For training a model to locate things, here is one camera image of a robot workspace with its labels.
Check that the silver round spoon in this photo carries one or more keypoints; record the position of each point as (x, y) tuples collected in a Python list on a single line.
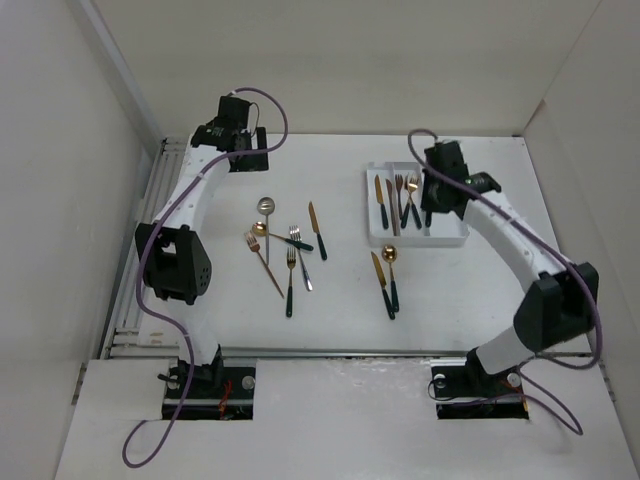
[(266, 207)]

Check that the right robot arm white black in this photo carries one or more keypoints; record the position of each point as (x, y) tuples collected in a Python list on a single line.
[(559, 301)]

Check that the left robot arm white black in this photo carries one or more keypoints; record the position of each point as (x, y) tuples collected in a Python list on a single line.
[(174, 267)]

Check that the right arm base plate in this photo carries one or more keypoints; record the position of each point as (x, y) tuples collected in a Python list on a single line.
[(463, 395)]

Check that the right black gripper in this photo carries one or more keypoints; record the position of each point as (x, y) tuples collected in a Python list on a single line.
[(427, 203)]

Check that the silver fork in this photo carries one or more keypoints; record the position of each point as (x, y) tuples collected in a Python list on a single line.
[(294, 233)]

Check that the aluminium rail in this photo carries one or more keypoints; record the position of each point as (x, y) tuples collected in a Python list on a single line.
[(131, 297)]

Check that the rose gold fork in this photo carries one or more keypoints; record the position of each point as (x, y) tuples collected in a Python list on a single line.
[(254, 247)]

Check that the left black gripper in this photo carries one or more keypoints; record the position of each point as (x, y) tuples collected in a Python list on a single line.
[(249, 163)]

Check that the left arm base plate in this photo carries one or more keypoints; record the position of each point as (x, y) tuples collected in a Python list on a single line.
[(223, 391)]

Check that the rose gold knife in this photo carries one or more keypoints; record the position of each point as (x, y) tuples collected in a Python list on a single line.
[(392, 208)]

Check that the gold knife green handle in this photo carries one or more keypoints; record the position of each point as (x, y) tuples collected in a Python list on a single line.
[(380, 201), (383, 285), (316, 230)]

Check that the white cutlery tray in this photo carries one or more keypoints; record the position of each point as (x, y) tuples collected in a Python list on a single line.
[(446, 230)]

